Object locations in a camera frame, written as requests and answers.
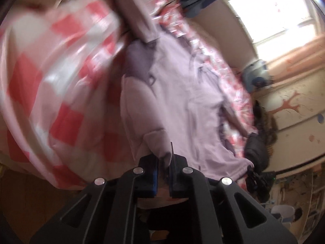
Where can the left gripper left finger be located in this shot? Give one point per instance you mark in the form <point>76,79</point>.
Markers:
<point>104,211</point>

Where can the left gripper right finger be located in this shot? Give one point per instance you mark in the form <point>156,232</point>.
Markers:
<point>221,211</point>

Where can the lilac purple jacket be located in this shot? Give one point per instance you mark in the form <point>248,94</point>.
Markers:
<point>173,101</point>

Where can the dark clothes at bedside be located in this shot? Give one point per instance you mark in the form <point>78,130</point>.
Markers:
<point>259,145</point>

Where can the wardrobe with tree decal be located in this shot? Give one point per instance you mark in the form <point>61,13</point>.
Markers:
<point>298,109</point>

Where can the right cartoon curtain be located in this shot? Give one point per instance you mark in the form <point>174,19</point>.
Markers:
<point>302,59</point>

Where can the red checkered plastic bed cover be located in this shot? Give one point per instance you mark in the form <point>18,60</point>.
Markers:
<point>61,84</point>

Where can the window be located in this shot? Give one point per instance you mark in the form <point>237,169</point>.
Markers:
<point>276,27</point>

